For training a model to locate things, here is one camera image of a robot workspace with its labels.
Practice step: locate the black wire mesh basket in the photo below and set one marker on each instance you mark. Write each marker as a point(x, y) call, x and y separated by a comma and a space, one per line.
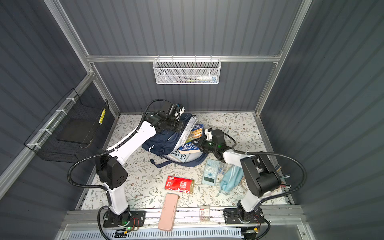
point(69, 133)

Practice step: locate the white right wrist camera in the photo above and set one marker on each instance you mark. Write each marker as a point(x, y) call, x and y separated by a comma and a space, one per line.
point(208, 134)

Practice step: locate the red tissue packet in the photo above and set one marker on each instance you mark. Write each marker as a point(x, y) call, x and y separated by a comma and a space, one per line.
point(180, 185)

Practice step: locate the teal calculator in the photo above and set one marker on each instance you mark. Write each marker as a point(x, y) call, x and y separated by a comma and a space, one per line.
point(211, 172)

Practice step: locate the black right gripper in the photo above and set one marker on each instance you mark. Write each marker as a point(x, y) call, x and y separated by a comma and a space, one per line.
point(202, 142)

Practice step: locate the small clear staples box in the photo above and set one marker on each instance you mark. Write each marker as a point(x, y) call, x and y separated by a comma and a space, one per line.
point(204, 213)

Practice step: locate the light blue folded umbrella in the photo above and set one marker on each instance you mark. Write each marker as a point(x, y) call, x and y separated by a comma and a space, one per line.
point(231, 179)

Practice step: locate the purple Treehouse book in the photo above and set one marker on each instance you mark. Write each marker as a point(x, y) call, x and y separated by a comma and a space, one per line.
point(180, 158)

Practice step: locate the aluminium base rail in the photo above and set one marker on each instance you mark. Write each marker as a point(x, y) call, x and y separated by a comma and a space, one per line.
point(188, 217)

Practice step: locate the navy blue student backpack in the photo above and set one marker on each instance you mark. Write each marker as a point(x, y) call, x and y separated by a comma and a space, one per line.
point(164, 143)

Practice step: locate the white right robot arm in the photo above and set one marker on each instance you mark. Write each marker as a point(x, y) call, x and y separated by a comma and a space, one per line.
point(260, 174)

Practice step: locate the white wire mesh basket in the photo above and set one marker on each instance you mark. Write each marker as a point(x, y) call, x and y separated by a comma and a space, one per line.
point(193, 71)

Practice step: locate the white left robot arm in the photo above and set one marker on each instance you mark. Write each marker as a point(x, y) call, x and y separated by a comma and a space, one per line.
point(159, 115)

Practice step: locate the blue Treehouse book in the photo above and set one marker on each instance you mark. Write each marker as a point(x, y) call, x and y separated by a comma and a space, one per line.
point(189, 147)

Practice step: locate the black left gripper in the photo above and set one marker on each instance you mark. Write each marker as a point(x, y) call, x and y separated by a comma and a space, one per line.
point(180, 127)

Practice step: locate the pink pencil case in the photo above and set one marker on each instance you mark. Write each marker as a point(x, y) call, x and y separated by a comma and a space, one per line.
point(167, 218)

